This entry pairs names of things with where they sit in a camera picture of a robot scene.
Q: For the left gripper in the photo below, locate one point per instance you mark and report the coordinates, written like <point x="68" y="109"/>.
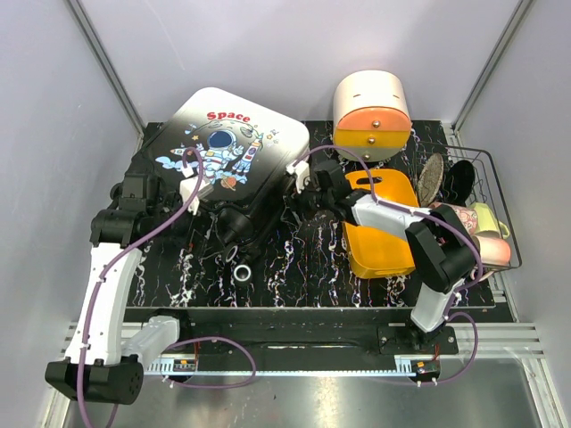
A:
<point x="194" y="226"/>

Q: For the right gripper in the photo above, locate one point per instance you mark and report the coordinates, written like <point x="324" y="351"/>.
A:
<point x="296" y="201"/>

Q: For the white black space suitcase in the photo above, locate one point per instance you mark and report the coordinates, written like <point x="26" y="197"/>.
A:
<point x="244" y="149"/>

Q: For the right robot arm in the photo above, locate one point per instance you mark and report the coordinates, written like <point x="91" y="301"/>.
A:
<point x="442" y="249"/>

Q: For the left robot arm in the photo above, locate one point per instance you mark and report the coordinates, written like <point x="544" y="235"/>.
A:
<point x="98" y="366"/>

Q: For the black marble mat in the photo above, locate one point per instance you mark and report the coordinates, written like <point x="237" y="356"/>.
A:
<point x="300" y="265"/>

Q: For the white orange drawer cabinet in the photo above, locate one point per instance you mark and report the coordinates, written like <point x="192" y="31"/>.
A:
<point x="371" y="117"/>

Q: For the speckled brown plate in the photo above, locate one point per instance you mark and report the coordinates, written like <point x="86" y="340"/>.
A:
<point x="430" y="179"/>

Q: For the pink patterned mug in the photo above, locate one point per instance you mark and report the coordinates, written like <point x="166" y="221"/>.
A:
<point x="468" y="217"/>

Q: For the yellow green mug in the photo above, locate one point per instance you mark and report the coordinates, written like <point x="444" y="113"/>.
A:
<point x="487" y="223"/>

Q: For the plain pink mug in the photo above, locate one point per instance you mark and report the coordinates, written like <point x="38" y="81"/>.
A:
<point x="494" y="251"/>

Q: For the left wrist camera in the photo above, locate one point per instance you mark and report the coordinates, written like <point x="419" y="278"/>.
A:
<point x="193" y="188"/>

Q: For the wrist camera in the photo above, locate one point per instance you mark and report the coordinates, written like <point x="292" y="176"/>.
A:
<point x="300" y="171"/>
<point x="193" y="188"/>

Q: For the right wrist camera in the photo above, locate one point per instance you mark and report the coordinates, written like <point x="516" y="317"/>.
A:
<point x="300" y="171"/>

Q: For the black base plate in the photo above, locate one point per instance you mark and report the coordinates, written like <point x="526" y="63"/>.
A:
<point x="309" y="341"/>

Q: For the black wire dish rack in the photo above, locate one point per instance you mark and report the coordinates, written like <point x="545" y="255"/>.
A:
<point x="486" y="189"/>

